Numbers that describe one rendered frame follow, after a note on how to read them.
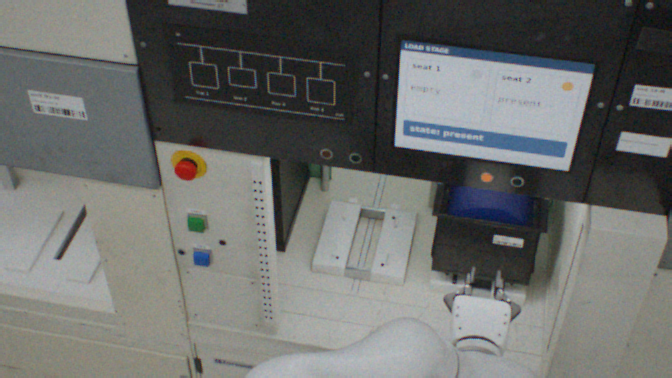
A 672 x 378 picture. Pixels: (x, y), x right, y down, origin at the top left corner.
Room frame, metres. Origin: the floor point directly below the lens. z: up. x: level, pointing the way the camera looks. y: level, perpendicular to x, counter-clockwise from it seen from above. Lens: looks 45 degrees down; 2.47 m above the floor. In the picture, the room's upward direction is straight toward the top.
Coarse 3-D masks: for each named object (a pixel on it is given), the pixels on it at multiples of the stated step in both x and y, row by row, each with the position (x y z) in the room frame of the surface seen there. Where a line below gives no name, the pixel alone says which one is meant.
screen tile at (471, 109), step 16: (416, 64) 1.10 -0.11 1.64; (432, 64) 1.09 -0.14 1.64; (448, 64) 1.09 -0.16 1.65; (416, 80) 1.10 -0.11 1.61; (432, 80) 1.09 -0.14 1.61; (448, 80) 1.09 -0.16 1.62; (464, 80) 1.08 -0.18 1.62; (416, 96) 1.10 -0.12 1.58; (432, 96) 1.09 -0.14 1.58; (464, 96) 1.08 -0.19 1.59; (480, 96) 1.08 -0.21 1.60; (416, 112) 1.10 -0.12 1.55; (432, 112) 1.09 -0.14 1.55; (448, 112) 1.09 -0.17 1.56; (464, 112) 1.08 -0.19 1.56; (480, 112) 1.08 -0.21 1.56
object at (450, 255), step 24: (456, 216) 1.28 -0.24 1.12; (456, 240) 1.27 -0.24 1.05; (480, 240) 1.26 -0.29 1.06; (504, 240) 1.25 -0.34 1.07; (528, 240) 1.24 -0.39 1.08; (432, 264) 1.28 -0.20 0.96; (456, 264) 1.27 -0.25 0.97; (480, 264) 1.26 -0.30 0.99; (504, 264) 1.25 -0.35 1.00; (528, 264) 1.24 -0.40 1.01; (504, 288) 1.25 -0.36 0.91
